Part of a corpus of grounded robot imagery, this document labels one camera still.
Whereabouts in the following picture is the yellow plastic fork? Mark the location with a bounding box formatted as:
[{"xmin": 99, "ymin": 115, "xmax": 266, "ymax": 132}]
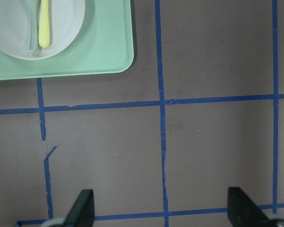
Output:
[{"xmin": 38, "ymin": 0, "xmax": 50, "ymax": 48}]

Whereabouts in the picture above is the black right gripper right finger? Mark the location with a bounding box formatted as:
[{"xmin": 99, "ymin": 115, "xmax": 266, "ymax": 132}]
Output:
[{"xmin": 227, "ymin": 187, "xmax": 270, "ymax": 227}]

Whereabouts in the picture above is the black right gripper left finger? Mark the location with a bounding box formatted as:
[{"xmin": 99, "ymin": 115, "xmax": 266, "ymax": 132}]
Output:
[{"xmin": 62, "ymin": 189, "xmax": 95, "ymax": 227}]

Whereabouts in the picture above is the white round plate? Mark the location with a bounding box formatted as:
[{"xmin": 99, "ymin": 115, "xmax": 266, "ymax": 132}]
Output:
[{"xmin": 0, "ymin": 0, "xmax": 86, "ymax": 60}]

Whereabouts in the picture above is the green plastic tray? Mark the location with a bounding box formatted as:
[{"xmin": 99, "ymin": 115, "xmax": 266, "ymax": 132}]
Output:
[{"xmin": 0, "ymin": 0, "xmax": 134, "ymax": 81}]

